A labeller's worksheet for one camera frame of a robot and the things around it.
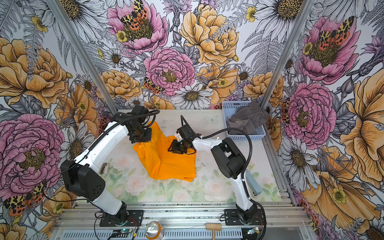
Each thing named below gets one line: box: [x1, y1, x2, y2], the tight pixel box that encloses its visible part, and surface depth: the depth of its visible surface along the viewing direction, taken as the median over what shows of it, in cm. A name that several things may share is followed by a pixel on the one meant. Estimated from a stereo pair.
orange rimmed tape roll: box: [145, 221, 165, 240], surface depth 63 cm
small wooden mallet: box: [205, 223, 222, 240], surface depth 72 cm
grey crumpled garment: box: [226, 101, 269, 135], surface depth 109 cm
